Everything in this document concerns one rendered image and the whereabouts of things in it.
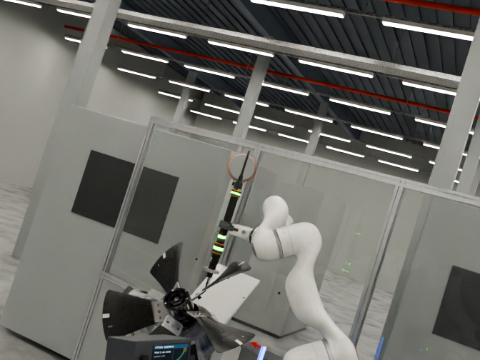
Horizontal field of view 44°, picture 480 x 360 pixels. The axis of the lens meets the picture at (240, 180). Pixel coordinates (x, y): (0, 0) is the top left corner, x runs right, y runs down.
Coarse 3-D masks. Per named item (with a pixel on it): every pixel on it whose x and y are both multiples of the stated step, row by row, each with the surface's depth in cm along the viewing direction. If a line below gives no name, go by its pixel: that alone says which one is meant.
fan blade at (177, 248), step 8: (176, 248) 279; (160, 256) 285; (168, 256) 280; (176, 256) 275; (168, 264) 276; (176, 264) 272; (152, 272) 284; (160, 272) 280; (168, 272) 274; (176, 272) 268; (160, 280) 278; (168, 280) 272; (176, 280) 266; (168, 288) 270
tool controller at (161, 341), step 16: (112, 336) 167; (128, 336) 171; (144, 336) 175; (160, 336) 180; (176, 336) 184; (112, 352) 166; (128, 352) 163; (144, 352) 165; (160, 352) 170; (176, 352) 177
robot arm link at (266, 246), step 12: (264, 204) 205; (276, 204) 201; (264, 216) 201; (276, 216) 198; (264, 228) 194; (252, 240) 194; (264, 240) 191; (276, 240) 190; (264, 252) 190; (276, 252) 190
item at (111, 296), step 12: (108, 300) 264; (120, 300) 262; (132, 300) 261; (144, 300) 260; (108, 312) 262; (120, 312) 260; (132, 312) 259; (144, 312) 259; (120, 324) 259; (132, 324) 259; (144, 324) 259; (108, 336) 259
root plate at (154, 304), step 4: (152, 304) 259; (156, 304) 259; (160, 304) 259; (152, 308) 259; (156, 308) 259; (160, 308) 259; (164, 308) 258; (156, 312) 259; (164, 312) 258; (156, 316) 259; (164, 316) 258; (156, 320) 259; (160, 320) 259
